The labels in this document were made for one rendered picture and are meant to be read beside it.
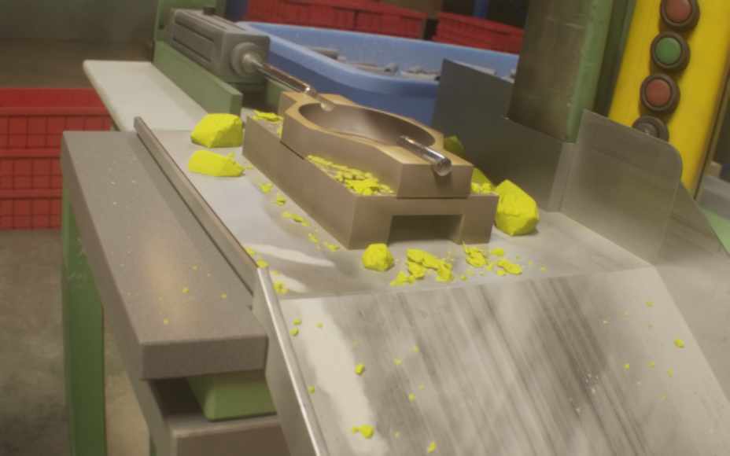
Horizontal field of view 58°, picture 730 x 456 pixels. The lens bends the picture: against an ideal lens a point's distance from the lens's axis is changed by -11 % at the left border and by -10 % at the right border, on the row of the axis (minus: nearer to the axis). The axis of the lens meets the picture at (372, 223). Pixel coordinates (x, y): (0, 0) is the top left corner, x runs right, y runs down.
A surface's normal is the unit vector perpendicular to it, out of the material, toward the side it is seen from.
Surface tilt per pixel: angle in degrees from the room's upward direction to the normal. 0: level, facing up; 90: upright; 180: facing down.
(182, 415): 0
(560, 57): 90
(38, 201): 90
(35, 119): 90
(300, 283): 0
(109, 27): 90
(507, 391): 30
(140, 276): 0
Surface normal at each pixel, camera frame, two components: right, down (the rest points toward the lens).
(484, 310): 0.38, -0.62
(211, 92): -0.87, 0.02
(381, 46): 0.49, 0.22
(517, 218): -0.07, 0.22
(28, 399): 0.17, -0.93
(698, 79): -0.59, 0.08
